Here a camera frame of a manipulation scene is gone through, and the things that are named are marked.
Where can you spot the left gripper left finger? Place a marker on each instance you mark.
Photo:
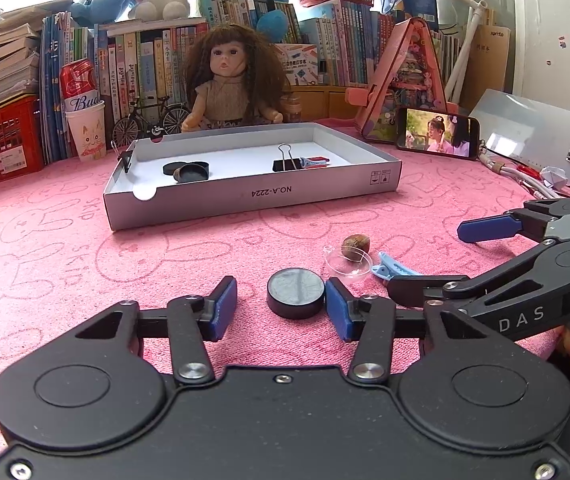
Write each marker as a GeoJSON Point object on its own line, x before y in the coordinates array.
{"type": "Point", "coordinates": [193, 320]}

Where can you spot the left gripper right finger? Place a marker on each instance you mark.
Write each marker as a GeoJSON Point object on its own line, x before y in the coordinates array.
{"type": "Point", "coordinates": [369, 321]}

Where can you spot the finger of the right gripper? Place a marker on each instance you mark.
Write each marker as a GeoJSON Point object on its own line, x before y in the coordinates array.
{"type": "Point", "coordinates": [538, 220]}
{"type": "Point", "coordinates": [512, 299]}

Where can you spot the clear plastic dome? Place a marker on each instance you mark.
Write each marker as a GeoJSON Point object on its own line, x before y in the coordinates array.
{"type": "Point", "coordinates": [340, 267]}

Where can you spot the black round tin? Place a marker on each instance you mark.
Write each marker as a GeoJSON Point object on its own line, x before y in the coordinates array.
{"type": "Point", "coordinates": [295, 293]}

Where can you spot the black round lid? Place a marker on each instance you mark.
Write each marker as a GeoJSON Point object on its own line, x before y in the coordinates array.
{"type": "Point", "coordinates": [188, 172]}
{"type": "Point", "coordinates": [170, 168]}

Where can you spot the large black binder clip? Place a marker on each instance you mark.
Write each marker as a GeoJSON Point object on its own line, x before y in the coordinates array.
{"type": "Point", "coordinates": [287, 162]}

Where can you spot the brown hazelnut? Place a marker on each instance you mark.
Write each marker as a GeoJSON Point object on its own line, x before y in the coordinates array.
{"type": "Point", "coordinates": [355, 247]}

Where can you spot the red scissors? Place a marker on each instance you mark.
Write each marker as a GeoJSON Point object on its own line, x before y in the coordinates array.
{"type": "Point", "coordinates": [529, 172]}

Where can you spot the clear plastic folder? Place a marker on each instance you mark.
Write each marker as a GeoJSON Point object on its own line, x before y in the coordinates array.
{"type": "Point", "coordinates": [530, 132]}

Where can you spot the black smartphone playing video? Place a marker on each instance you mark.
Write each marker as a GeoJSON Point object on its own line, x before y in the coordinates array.
{"type": "Point", "coordinates": [448, 135]}

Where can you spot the white cardboard tray box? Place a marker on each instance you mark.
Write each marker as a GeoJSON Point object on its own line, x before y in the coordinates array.
{"type": "Point", "coordinates": [241, 178]}

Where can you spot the white pipe stand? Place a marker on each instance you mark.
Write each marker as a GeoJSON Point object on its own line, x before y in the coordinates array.
{"type": "Point", "coordinates": [454, 86]}

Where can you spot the pink bath towel mat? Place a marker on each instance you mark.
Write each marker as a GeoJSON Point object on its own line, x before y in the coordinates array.
{"type": "Point", "coordinates": [60, 263]}

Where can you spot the binder clip on tray edge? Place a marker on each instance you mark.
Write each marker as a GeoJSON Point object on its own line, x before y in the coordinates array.
{"type": "Point", "coordinates": [124, 155]}

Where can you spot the pink triangular dollhouse box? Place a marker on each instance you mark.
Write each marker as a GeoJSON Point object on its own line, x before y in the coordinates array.
{"type": "Point", "coordinates": [407, 75]}

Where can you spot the miniature black bicycle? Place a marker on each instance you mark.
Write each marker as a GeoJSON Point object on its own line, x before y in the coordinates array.
{"type": "Point", "coordinates": [148, 120]}

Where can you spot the white paper cup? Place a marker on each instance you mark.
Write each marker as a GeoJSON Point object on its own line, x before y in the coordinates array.
{"type": "Point", "coordinates": [88, 131]}

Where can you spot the small pink jar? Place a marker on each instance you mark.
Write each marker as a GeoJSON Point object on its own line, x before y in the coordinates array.
{"type": "Point", "coordinates": [292, 108]}

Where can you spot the brown haired doll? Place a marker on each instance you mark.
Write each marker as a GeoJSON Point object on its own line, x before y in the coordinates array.
{"type": "Point", "coordinates": [233, 78]}

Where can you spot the red plastic basket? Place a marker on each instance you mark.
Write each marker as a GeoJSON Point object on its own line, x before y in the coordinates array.
{"type": "Point", "coordinates": [20, 146]}

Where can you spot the red Budweiser can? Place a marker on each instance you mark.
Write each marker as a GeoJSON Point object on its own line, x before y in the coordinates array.
{"type": "Point", "coordinates": [78, 86]}

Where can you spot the label sticker box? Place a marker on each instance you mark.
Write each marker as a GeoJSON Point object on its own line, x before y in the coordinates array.
{"type": "Point", "coordinates": [299, 62]}

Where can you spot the stack of books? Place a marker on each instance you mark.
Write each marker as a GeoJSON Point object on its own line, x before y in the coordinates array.
{"type": "Point", "coordinates": [21, 45]}

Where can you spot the small blue plush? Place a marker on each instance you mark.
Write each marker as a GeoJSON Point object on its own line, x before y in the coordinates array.
{"type": "Point", "coordinates": [88, 13]}

